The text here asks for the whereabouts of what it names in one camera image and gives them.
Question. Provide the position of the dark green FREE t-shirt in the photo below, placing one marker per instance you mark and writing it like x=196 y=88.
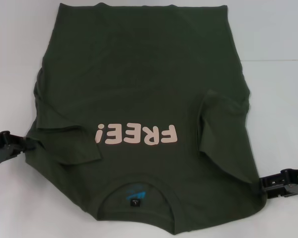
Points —
x=139 y=86

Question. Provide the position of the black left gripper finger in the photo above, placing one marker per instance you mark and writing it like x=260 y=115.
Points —
x=2 y=156
x=10 y=141

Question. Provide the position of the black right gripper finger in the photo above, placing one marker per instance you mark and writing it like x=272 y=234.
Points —
x=288 y=177
x=288 y=191

